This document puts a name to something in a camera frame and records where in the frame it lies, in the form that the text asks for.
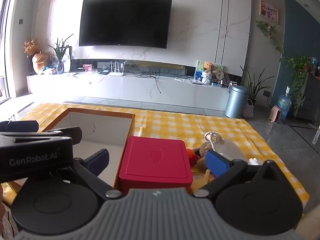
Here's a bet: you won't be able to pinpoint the blue water bottle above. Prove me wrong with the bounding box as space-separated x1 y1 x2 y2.
277 86 292 120

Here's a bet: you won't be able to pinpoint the yellow checked tablecloth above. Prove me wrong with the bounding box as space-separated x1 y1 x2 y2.
0 102 310 215

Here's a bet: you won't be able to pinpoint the red square box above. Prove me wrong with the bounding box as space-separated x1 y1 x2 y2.
119 136 194 196

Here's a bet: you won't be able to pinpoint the cardboard box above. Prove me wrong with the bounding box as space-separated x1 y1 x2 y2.
41 107 136 189

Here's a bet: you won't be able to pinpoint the glass vase with green plant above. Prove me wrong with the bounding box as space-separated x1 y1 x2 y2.
47 33 75 75

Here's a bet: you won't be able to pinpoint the long-leaf potted plant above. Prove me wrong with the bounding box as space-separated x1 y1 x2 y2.
239 65 275 106

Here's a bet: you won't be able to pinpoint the dark grey cabinet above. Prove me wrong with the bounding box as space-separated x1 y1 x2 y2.
296 72 320 128

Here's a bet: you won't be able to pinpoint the white zip pouch bag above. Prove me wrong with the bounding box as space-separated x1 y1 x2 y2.
204 131 248 163

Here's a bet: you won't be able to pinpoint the leafy pothos plant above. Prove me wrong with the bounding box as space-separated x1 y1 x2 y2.
285 55 314 110

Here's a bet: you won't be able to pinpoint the brown teddy bear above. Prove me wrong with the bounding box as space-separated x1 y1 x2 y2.
201 62 218 85

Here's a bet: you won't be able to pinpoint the acorn shaped vase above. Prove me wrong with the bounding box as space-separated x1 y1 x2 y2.
32 52 50 75

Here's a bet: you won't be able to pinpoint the hanging vine plant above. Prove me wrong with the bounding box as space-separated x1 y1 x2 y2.
256 20 284 55

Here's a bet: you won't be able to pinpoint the white router with antennas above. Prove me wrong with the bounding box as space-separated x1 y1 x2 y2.
107 60 126 77

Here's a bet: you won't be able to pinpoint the dried flower bunch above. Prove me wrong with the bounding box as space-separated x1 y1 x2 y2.
23 38 40 57

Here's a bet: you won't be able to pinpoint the brown plush toy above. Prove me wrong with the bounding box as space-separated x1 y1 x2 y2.
191 142 213 167

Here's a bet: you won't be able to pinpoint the black cables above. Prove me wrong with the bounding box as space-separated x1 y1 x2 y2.
132 67 162 94

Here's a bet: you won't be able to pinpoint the white marble television cabinet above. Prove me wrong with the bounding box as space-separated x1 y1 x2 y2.
26 57 244 112

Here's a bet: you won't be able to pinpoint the woven basket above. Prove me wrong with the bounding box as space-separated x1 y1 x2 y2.
243 99 254 119

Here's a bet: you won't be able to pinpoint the framed wall picture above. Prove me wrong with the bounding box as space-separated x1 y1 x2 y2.
259 0 279 25

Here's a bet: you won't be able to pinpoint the green printed card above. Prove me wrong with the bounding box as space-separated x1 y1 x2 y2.
194 60 208 82

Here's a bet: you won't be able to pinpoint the orange knitted toy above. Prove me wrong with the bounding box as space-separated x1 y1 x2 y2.
185 149 200 167

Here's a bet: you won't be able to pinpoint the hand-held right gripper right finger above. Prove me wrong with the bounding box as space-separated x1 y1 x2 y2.
193 150 288 198

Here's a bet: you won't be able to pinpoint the silver trash can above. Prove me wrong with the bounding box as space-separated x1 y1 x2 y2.
224 84 250 119

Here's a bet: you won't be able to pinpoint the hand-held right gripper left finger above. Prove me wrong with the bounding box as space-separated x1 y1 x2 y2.
72 149 122 200

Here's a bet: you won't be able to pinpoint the round paper sign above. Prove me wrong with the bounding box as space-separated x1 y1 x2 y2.
215 64 226 86

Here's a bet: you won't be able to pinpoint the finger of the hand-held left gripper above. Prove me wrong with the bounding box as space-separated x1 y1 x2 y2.
45 127 82 145
0 121 39 133

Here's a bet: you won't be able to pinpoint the pink space heater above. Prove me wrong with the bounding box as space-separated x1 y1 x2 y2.
270 105 283 123

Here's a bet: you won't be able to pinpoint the black flat television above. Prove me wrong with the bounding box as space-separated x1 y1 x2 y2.
79 0 173 49

